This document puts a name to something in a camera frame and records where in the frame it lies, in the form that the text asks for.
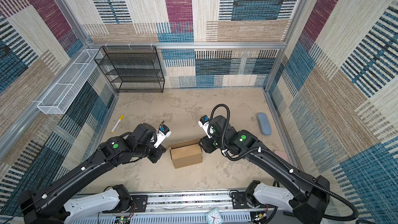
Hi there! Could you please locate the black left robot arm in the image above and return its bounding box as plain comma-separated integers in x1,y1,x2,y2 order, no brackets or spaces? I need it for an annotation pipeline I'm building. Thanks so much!
19,123,171,224

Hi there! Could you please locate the pink flat case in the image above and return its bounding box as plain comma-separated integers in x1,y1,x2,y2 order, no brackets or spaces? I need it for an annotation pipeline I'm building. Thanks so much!
274,150,290,163

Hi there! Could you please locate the white wire mesh basket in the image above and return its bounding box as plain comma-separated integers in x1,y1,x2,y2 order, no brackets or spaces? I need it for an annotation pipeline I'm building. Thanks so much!
37,49,98,115

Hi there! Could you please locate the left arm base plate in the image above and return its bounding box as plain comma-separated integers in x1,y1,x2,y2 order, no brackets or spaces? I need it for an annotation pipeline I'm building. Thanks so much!
126,195,148,214

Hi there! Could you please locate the brown cardboard box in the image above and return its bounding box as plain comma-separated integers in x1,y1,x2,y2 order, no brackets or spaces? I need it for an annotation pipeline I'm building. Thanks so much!
170,139,203,169

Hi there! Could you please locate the black wire shelf rack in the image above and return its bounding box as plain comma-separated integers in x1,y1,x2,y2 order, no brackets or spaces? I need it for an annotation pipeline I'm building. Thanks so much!
94,46,165,93

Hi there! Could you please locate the small teal alarm clock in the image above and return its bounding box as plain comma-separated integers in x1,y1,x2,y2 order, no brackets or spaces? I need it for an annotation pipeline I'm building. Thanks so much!
205,208,224,224

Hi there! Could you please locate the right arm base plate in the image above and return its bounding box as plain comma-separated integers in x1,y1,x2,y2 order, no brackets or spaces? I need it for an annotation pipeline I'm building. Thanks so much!
229,190,254,209

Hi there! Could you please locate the blue-grey glasses case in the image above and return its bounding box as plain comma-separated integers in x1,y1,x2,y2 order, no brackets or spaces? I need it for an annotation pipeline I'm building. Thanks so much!
257,113,272,136

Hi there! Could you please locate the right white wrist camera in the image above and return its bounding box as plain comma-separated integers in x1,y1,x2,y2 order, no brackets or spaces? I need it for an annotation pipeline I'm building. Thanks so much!
198,115,213,139

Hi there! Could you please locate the black corrugated cable conduit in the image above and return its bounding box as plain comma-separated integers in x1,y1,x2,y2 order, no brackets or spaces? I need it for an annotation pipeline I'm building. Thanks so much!
210,104,360,222

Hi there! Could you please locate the yellow-capped white marker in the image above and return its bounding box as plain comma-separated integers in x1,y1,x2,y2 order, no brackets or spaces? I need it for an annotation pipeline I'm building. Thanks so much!
111,115,124,134

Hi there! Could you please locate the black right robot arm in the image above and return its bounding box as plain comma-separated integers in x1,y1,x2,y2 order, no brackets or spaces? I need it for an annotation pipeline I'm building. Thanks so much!
198,115,330,224

